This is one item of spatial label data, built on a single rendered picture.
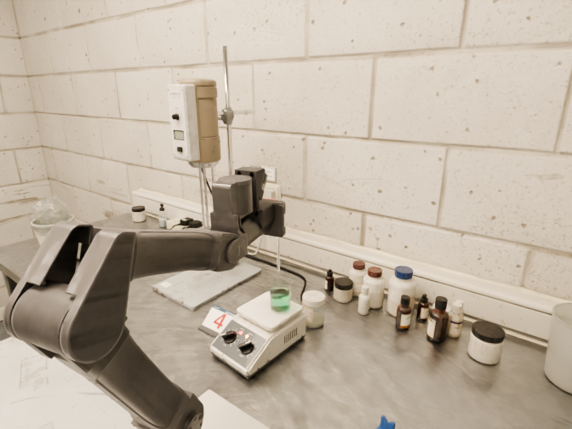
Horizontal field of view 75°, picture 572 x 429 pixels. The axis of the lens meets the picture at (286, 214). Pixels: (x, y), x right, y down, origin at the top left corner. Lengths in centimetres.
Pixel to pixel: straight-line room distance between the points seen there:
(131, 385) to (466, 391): 66
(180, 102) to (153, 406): 75
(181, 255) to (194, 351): 49
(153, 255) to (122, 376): 13
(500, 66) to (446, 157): 24
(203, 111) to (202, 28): 55
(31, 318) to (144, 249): 12
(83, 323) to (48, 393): 59
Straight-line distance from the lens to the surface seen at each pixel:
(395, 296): 106
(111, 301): 40
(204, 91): 107
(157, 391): 54
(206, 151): 108
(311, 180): 126
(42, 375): 102
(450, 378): 94
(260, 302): 95
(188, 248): 51
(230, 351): 89
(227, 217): 61
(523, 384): 99
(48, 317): 41
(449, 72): 106
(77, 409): 91
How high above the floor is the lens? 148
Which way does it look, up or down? 18 degrees down
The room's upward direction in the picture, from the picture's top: straight up
